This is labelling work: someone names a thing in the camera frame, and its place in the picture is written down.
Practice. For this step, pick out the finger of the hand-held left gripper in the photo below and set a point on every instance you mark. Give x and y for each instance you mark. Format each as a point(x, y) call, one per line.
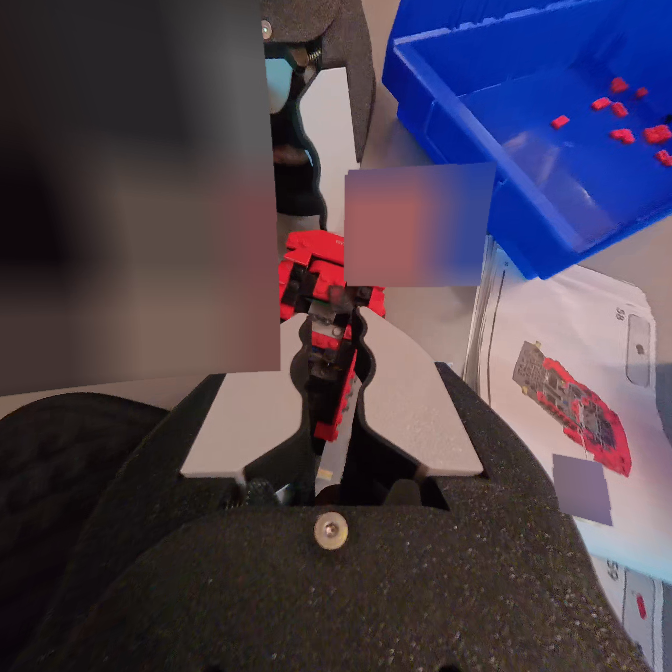
point(330, 131)

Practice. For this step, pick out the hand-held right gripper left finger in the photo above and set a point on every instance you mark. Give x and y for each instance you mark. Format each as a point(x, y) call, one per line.
point(246, 414)

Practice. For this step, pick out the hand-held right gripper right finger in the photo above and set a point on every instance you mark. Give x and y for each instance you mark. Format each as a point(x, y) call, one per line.
point(414, 404)

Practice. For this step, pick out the brick instruction booklet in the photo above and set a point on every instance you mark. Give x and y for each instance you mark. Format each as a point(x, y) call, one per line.
point(551, 325)

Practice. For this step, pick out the blue plastic bin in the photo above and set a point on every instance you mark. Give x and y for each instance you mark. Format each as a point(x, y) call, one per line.
point(446, 105)

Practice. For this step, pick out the red toy brick car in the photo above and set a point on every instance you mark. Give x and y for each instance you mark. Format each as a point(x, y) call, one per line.
point(309, 248)

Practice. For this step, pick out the scattered small red bricks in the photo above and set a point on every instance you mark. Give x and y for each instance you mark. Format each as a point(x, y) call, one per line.
point(656, 135)

